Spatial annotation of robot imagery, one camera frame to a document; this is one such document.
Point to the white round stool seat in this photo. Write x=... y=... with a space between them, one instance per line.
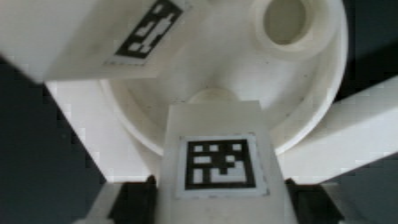
x=265 y=56

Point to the white L-shaped fence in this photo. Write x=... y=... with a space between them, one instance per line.
x=352 y=139

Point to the white stool leg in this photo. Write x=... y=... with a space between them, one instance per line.
x=95 y=39
x=221 y=179

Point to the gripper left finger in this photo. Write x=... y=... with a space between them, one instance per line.
x=125 y=204

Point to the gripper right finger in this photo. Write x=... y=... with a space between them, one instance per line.
x=320 y=205

